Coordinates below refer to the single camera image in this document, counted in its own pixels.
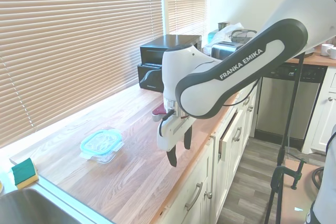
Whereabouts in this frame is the white base cabinet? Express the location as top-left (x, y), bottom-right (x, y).
top-left (157, 86), bottom-right (261, 224)

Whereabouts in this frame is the white plastic bag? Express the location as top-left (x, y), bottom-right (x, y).
top-left (206, 22), bottom-right (246, 49)

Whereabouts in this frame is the black wire basket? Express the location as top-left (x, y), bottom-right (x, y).
top-left (230, 28), bottom-right (257, 44)

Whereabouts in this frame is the clear glass food container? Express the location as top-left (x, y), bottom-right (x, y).
top-left (81, 149), bottom-right (118, 165)

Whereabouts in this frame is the stainless steel sink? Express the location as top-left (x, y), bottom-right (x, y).
top-left (0, 187), bottom-right (113, 224)

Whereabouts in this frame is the stainless steel dishwasher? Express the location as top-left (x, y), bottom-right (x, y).
top-left (254, 63), bottom-right (328, 141)

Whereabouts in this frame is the dark red camera mount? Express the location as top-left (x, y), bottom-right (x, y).
top-left (151, 104), bottom-right (169, 122)

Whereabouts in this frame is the black tripod stand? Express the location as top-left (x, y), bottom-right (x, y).
top-left (264, 52), bottom-right (307, 224)

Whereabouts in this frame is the teal lid glass container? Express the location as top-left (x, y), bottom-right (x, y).
top-left (80, 129), bottom-right (124, 159)

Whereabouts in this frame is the wide beige window blind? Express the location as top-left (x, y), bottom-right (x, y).
top-left (0, 0), bottom-right (163, 149)

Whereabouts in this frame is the silver bar drawer handle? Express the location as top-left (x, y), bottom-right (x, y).
top-left (232, 126), bottom-right (243, 142)
top-left (184, 182), bottom-right (204, 211)

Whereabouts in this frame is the silver toaster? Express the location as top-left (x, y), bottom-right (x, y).
top-left (211, 41), bottom-right (244, 61)

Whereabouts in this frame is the green clamp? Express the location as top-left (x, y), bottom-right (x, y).
top-left (271, 158), bottom-right (307, 190)

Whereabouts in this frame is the yellow green sponge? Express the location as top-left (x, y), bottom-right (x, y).
top-left (11, 157), bottom-right (39, 190)

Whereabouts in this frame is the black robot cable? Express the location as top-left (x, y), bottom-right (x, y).
top-left (160, 81), bottom-right (260, 124)

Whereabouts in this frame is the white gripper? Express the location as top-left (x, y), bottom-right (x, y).
top-left (156, 111), bottom-right (194, 167)

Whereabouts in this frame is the black toaster oven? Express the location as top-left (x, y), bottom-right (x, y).
top-left (139, 34), bottom-right (202, 65)

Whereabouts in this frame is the narrow beige window blind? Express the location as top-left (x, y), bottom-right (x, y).
top-left (165, 0), bottom-right (208, 37)

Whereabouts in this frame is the white corner cabinet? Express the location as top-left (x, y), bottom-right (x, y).
top-left (301, 66), bottom-right (336, 154)

